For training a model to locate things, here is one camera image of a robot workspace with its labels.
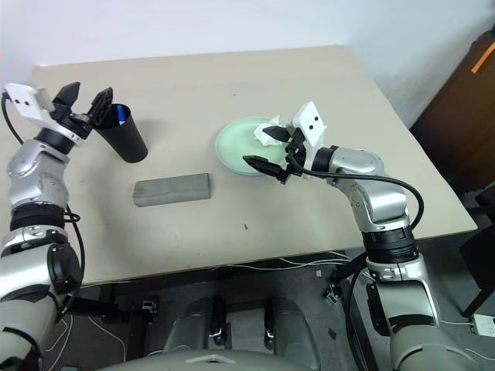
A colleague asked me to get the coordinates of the brown wooden cabinet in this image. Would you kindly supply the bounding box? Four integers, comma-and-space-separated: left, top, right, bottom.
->
408, 29, 495, 196

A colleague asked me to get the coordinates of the thin white wire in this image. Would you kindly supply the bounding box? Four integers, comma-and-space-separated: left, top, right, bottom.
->
226, 250, 351, 272

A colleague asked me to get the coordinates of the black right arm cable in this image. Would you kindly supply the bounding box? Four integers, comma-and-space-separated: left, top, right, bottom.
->
288, 152, 423, 371

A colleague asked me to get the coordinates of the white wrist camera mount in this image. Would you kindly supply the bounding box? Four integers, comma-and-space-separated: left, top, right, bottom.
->
3, 82, 55, 125
292, 101, 329, 172

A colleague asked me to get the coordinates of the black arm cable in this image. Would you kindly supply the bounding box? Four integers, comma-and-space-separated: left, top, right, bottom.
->
0, 90, 86, 322
288, 152, 423, 371

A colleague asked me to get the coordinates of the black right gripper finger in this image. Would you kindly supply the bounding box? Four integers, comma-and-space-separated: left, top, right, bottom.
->
263, 125, 290, 143
242, 155, 285, 179

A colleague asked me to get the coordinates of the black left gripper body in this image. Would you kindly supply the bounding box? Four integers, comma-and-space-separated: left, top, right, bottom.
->
50, 103, 94, 139

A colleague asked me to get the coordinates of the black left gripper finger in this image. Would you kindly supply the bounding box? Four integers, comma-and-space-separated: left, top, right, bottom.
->
52, 81, 81, 115
87, 87, 114, 128

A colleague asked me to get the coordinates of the grey glasses case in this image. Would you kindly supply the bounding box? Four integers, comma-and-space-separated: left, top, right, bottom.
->
133, 172, 213, 209

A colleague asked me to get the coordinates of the light green plate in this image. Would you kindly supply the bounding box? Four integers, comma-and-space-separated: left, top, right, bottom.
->
215, 117, 295, 175

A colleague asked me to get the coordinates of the orange tape strip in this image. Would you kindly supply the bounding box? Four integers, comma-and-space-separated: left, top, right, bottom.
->
472, 47, 490, 74

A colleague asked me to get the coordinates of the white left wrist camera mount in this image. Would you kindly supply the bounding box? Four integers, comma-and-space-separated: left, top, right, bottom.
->
3, 82, 55, 125

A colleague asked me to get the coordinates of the crumpled white tissue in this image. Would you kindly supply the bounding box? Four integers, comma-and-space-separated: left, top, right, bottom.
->
253, 114, 329, 148

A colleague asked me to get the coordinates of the grey robot torso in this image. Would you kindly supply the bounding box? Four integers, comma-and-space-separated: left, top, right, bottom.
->
94, 347, 324, 371

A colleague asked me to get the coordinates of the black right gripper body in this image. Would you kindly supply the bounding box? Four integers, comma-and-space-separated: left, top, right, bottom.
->
277, 126, 309, 186

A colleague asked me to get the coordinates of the white power strip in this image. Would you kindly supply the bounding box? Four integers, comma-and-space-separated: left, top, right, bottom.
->
469, 313, 495, 336

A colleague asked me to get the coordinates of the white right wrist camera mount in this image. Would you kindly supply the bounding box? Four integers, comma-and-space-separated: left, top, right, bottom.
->
292, 101, 329, 172

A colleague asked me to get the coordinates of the grey rounded robot housing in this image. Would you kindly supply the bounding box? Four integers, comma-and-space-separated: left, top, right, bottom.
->
162, 296, 230, 366
265, 296, 323, 368

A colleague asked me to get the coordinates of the black cup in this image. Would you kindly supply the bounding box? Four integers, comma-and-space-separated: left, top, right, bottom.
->
94, 103, 149, 164

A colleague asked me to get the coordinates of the light blue plate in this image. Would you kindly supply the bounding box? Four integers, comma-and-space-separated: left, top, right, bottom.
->
215, 148, 271, 179

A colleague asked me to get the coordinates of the black furniture leg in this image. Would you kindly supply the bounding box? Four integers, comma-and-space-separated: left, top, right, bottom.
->
459, 223, 495, 318

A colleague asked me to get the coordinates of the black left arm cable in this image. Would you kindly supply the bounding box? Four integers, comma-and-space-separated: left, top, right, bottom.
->
0, 90, 86, 322

